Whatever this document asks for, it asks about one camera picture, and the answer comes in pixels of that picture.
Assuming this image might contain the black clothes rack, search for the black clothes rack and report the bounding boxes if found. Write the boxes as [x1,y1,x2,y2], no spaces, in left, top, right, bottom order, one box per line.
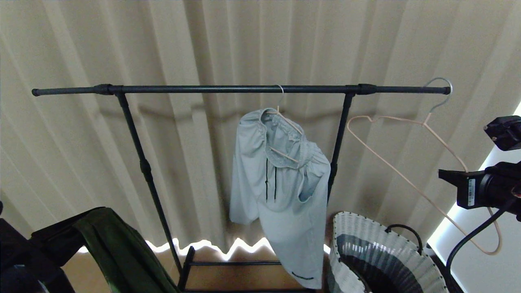
[32,83,451,293]

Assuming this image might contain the pale grey shorts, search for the pale grey shorts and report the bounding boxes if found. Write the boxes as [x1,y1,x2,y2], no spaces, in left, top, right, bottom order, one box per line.
[229,108,331,289]

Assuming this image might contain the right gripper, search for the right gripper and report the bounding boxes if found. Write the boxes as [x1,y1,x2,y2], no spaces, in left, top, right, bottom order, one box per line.
[439,162,509,210]

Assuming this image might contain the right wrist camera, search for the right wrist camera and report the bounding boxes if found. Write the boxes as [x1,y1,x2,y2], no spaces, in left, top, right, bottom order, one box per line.
[484,116,521,151]

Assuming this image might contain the white laundry basket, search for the white laundry basket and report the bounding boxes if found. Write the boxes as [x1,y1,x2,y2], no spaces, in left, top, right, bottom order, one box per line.
[328,212,450,293]

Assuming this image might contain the green garment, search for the green garment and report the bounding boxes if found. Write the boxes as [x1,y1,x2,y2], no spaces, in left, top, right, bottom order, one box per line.
[31,207,180,293]

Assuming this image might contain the black cable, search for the black cable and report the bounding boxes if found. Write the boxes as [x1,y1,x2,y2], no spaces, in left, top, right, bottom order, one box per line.
[446,199,517,293]

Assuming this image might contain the pink clothes hanger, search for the pink clothes hanger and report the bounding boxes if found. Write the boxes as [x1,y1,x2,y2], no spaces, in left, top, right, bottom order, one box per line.
[265,85,305,163]
[347,77,503,256]

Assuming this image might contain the beige curtain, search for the beige curtain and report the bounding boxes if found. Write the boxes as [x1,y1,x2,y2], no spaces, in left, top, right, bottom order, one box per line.
[0,0,521,262]

